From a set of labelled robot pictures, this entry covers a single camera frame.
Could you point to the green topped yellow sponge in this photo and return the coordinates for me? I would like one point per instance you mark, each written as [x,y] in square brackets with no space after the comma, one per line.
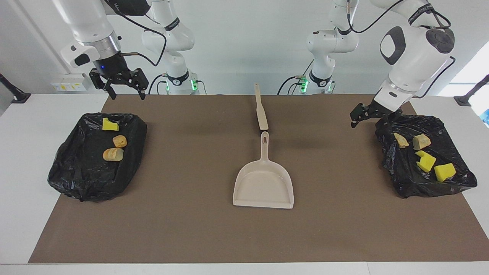
[444,172]

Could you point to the small yellow green sponge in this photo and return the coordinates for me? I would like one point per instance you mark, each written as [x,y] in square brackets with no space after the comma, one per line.
[110,124]

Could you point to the blue object at edge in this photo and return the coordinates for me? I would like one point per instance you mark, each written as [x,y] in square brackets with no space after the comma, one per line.
[486,117]

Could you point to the brown table mat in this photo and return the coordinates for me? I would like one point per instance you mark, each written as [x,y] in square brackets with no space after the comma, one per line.
[344,229]

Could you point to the orange striped croissant piece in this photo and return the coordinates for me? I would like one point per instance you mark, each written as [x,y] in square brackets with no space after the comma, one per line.
[401,139]
[421,141]

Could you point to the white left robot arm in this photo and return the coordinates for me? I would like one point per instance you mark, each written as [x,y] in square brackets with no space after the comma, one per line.
[416,57]

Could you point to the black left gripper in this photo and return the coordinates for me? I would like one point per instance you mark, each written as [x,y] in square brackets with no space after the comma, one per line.
[384,110]

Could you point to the white wall socket box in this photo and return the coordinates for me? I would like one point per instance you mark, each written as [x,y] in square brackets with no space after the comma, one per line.
[70,82]

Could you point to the brown bread nugget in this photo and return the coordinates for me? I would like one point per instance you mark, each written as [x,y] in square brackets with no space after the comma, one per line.
[119,141]

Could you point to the pale crusty bread chunk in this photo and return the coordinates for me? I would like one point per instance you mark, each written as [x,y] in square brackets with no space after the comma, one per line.
[113,154]

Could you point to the beige plastic dustpan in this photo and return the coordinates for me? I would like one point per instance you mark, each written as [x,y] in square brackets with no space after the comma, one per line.
[263,187]

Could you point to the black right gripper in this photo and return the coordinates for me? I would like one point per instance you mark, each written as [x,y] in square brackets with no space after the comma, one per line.
[114,68]

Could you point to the notched yellow sponge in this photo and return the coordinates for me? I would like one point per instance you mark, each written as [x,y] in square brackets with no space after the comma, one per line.
[425,160]

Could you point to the beige hand brush black bristles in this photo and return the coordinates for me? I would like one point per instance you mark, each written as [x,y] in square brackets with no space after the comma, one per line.
[263,118]

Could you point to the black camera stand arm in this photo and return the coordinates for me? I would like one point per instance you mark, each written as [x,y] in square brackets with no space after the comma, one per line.
[13,93]
[468,97]

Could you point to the black bag lined bin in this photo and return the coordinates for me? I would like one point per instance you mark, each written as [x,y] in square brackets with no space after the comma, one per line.
[88,175]
[405,172]

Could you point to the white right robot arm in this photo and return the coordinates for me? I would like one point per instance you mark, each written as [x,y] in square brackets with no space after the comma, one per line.
[84,23]

